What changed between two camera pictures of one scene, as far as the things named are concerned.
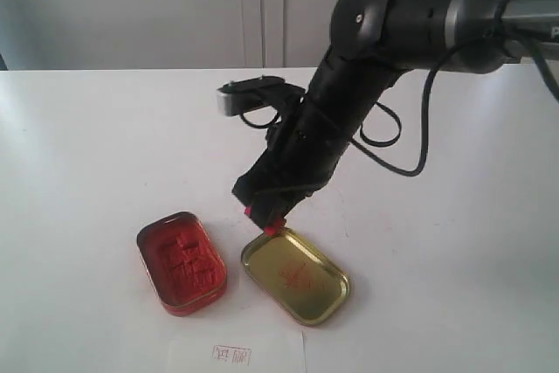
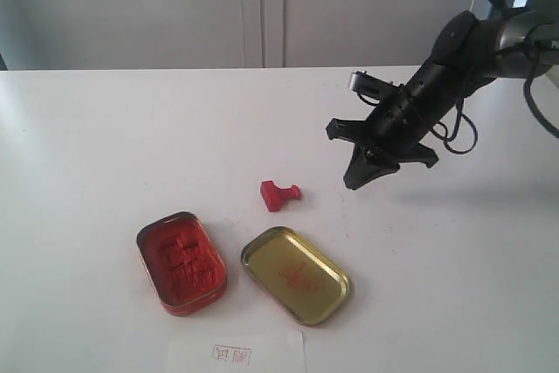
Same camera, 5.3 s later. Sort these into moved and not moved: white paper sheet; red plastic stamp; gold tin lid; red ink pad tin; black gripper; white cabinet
Moved: red plastic stamp; black gripper
Not moved: gold tin lid; white paper sheet; red ink pad tin; white cabinet
